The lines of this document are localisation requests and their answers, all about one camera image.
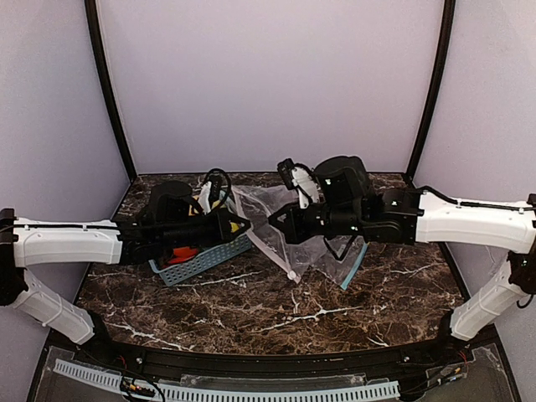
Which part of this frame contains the large pink zip bag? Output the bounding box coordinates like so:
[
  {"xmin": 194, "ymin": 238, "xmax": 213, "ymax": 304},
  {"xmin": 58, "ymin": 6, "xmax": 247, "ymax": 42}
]
[{"xmin": 233, "ymin": 185, "xmax": 327, "ymax": 283}]

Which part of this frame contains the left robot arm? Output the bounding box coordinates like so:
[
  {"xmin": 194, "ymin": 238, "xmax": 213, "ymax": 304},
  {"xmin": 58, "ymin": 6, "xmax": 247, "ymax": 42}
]
[{"xmin": 1, "ymin": 181, "xmax": 251, "ymax": 345}]

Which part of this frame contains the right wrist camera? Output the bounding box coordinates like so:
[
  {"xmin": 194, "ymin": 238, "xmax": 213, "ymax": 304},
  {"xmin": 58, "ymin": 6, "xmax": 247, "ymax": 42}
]
[{"xmin": 277, "ymin": 158, "xmax": 320, "ymax": 209}]

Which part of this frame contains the small blue zip bag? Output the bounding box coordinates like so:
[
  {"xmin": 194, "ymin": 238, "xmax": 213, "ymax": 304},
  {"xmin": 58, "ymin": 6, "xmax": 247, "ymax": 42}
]
[{"xmin": 312, "ymin": 238, "xmax": 369, "ymax": 290}]

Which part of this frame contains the orange tangerine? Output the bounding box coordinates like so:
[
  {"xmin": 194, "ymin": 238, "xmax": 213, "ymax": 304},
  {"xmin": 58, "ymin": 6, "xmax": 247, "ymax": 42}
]
[{"xmin": 168, "ymin": 247, "xmax": 199, "ymax": 265}]

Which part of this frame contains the right black frame post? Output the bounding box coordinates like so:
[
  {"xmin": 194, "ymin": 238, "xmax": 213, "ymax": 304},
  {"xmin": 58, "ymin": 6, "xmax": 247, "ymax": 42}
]
[{"xmin": 405, "ymin": 0, "xmax": 456, "ymax": 183}]

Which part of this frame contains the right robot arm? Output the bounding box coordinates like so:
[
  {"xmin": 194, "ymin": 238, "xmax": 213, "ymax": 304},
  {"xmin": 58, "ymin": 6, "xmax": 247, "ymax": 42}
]
[{"xmin": 269, "ymin": 156, "xmax": 535, "ymax": 342}]

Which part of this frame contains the black frame post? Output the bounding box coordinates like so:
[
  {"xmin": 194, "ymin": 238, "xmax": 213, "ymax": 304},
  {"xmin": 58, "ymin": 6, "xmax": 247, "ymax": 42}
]
[
  {"xmin": 405, "ymin": 0, "xmax": 456, "ymax": 183},
  {"xmin": 84, "ymin": 0, "xmax": 138, "ymax": 183}
]

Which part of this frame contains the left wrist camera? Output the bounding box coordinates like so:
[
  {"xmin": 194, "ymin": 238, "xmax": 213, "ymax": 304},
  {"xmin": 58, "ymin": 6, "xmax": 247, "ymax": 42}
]
[{"xmin": 198, "ymin": 167, "xmax": 232, "ymax": 214}]

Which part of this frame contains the left black frame post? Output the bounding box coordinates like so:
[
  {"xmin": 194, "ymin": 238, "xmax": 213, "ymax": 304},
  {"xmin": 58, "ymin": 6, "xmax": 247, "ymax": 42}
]
[{"xmin": 84, "ymin": 0, "xmax": 138, "ymax": 183}]

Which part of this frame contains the blue plastic basket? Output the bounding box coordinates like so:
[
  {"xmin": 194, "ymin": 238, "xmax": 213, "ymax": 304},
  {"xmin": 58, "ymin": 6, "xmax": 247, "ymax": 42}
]
[{"xmin": 148, "ymin": 234, "xmax": 252, "ymax": 286}]

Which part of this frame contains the red chili pepper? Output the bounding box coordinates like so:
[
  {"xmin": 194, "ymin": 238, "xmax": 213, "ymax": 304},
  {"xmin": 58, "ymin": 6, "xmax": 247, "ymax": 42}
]
[{"xmin": 162, "ymin": 259, "xmax": 183, "ymax": 269}]

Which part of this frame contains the white cable duct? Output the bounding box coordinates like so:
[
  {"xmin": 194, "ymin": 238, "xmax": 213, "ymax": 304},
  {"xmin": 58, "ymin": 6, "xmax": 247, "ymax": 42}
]
[{"xmin": 53, "ymin": 358, "xmax": 401, "ymax": 401}]

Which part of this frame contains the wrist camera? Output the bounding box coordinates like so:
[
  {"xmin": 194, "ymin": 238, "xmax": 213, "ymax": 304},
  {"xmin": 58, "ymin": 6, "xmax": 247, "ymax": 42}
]
[
  {"xmin": 198, "ymin": 167, "xmax": 232, "ymax": 214},
  {"xmin": 277, "ymin": 158, "xmax": 320, "ymax": 209}
]

